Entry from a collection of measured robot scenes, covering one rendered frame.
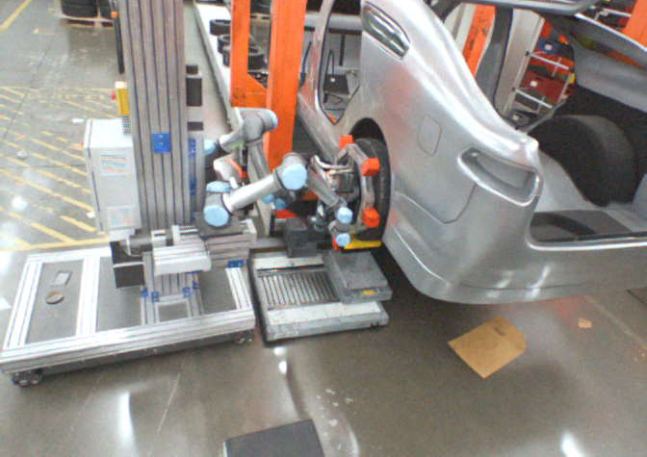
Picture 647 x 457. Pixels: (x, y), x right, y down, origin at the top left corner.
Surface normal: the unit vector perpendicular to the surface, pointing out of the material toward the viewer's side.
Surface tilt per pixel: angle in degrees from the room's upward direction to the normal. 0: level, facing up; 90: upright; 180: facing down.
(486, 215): 89
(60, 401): 0
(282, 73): 90
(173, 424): 0
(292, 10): 90
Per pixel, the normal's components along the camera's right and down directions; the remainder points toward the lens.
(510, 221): -0.11, 0.50
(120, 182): 0.35, 0.54
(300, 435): 0.14, -0.83
